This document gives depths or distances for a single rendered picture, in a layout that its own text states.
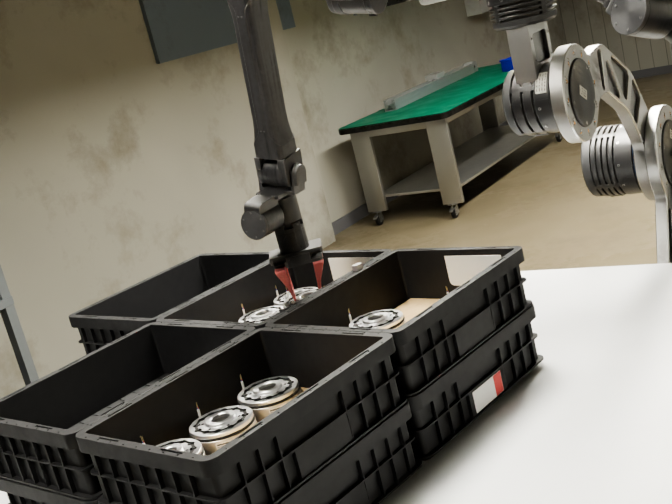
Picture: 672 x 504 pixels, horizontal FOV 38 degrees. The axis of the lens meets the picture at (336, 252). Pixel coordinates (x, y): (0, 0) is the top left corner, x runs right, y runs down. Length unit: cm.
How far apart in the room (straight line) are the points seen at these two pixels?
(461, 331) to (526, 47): 66
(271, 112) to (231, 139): 392
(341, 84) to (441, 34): 160
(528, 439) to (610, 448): 14
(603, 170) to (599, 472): 117
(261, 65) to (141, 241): 340
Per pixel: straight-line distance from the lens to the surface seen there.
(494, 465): 154
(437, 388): 156
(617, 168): 247
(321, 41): 653
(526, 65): 203
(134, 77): 516
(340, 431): 140
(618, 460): 150
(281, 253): 184
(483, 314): 167
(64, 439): 148
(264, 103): 173
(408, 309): 189
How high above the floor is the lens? 142
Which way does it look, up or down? 14 degrees down
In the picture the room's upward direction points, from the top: 14 degrees counter-clockwise
